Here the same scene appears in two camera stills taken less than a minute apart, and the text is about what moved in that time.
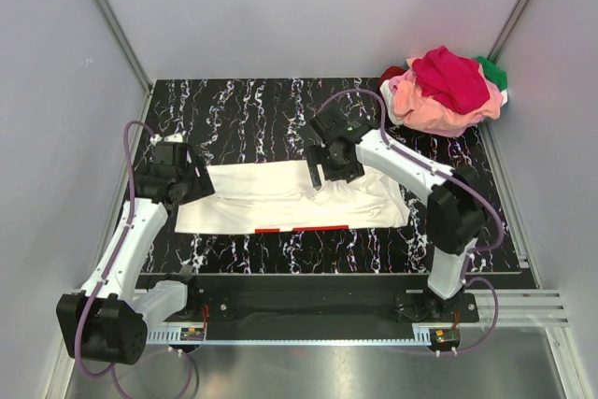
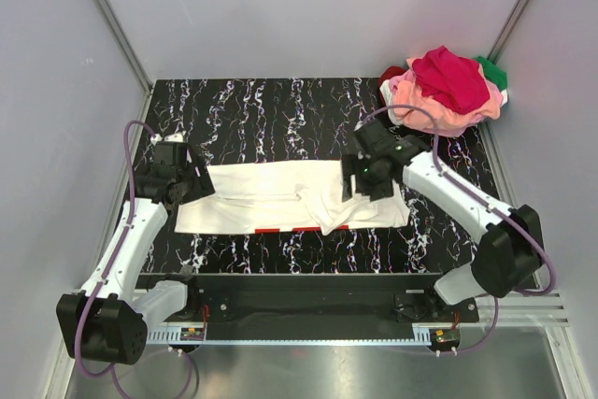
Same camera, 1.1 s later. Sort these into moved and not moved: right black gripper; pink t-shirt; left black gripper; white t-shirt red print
Moved: right black gripper
Not moved: white t-shirt red print; left black gripper; pink t-shirt
